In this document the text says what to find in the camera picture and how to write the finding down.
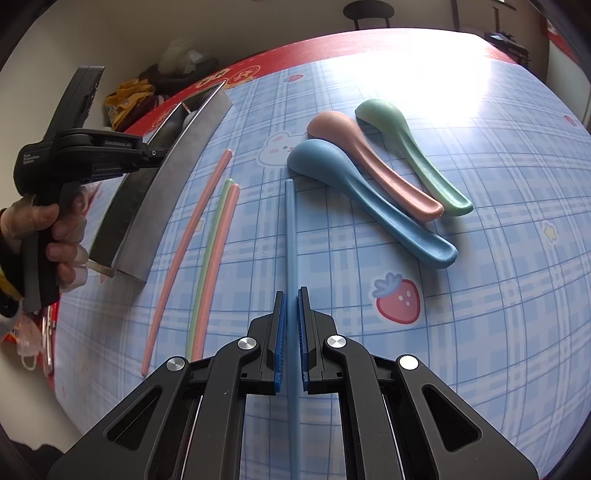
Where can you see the white face mask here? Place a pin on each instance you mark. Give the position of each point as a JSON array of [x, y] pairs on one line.
[[30, 344]]

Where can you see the yellow cloth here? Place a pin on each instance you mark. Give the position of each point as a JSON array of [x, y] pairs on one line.
[[129, 99]]

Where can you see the blue spoon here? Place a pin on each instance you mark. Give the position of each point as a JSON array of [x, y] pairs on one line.
[[323, 161]]

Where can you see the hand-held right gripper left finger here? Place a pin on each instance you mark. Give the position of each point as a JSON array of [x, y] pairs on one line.
[[279, 341]]

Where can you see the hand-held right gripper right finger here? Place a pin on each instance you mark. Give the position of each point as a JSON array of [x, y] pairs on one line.
[[303, 341]]

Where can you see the pink spoon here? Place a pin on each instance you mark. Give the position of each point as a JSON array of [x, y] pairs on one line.
[[341, 134]]

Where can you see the stainless steel utensil tray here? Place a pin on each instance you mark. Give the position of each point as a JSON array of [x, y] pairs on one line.
[[157, 207]]

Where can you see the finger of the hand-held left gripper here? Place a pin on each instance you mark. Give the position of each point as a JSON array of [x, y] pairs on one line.
[[150, 153]]

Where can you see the green spoon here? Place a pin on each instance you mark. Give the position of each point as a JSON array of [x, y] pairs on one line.
[[392, 120]]

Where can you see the green chopstick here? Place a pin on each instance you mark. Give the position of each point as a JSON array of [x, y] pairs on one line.
[[207, 258]]

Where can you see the pink chopstick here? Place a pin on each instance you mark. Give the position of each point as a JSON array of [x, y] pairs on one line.
[[184, 249], [215, 258]]

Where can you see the black stool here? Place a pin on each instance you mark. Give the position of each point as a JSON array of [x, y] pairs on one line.
[[367, 9]]

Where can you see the person's left hand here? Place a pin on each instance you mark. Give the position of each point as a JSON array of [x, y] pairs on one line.
[[69, 230]]

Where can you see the blue chopstick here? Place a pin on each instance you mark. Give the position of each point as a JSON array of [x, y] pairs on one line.
[[290, 230]]

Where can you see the white plastic bag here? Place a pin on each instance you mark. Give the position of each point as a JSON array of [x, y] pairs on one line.
[[180, 55]]

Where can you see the blue plaid table mat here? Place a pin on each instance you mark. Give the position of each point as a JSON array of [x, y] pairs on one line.
[[485, 230]]

